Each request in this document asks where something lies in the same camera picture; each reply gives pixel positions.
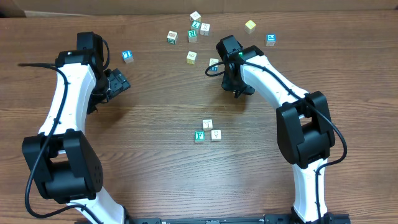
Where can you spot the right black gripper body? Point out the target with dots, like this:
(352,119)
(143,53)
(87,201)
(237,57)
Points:
(237,90)

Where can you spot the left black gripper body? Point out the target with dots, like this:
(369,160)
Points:
(119,82)

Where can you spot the plain wooden picture block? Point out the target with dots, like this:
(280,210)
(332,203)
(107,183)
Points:
(207,124)

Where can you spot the green F letter block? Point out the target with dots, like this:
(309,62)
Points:
(199,136)

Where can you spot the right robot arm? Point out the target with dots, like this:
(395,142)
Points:
(304,136)

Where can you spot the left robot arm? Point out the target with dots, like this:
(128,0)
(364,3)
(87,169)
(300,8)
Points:
(65,172)

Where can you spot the blue side wooden block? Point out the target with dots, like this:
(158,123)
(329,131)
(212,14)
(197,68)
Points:
(212,64)

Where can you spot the blue top letter block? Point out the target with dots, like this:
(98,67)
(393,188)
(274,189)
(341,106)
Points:
(127,56)

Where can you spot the yellow side wooden block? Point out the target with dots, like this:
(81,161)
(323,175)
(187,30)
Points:
(191,57)

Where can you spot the yellow top block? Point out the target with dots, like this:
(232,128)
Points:
(249,27)

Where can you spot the blue P letter block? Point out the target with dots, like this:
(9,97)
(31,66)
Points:
(270,40)

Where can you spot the wooden X block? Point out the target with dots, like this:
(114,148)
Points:
(205,29)

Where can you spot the green R letter block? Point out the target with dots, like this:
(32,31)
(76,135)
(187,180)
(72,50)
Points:
(192,36)

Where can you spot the green L letter block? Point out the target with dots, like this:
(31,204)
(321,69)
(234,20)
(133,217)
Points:
(195,26)

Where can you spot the green side B block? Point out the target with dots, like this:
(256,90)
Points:
(172,37)

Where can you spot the top plain wooden block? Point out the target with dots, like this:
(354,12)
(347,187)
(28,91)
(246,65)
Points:
(195,16)

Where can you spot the cardboard strip at back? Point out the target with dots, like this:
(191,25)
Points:
(18,8)

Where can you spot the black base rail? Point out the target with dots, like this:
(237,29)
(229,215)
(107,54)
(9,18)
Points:
(211,221)

